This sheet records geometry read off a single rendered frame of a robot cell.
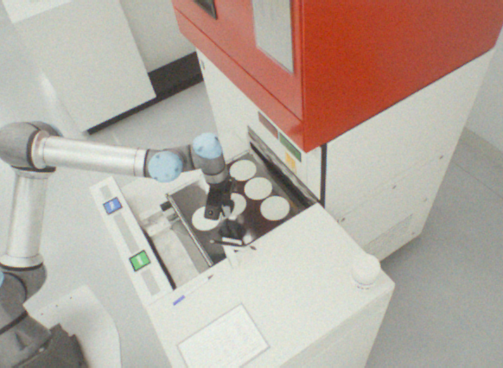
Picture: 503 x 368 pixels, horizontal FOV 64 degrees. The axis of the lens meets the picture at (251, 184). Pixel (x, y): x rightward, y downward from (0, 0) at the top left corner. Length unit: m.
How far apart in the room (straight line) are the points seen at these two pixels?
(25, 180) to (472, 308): 2.01
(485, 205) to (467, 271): 0.46
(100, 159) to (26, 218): 0.34
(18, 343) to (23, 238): 0.28
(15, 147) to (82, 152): 0.16
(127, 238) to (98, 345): 0.34
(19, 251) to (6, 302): 0.15
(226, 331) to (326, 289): 0.30
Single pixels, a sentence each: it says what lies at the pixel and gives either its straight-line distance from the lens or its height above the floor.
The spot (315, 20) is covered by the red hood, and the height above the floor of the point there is 1.60.
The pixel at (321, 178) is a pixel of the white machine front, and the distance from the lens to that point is 1.23.
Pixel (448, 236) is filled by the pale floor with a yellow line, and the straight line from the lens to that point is 2.50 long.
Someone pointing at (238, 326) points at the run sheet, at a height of 0.97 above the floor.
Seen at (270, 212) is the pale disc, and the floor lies 0.90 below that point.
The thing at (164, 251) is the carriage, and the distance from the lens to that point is 1.41.
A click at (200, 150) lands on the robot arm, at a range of 1.10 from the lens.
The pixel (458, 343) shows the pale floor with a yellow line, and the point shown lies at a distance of 2.25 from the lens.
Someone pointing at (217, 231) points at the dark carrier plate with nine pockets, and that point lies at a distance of 1.37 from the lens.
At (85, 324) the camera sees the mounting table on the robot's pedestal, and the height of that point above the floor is 0.82.
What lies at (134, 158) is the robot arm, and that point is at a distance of 1.03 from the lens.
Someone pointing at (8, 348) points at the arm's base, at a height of 1.07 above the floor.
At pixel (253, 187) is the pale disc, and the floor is 0.90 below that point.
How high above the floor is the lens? 2.05
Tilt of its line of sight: 51 degrees down
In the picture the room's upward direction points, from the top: 11 degrees counter-clockwise
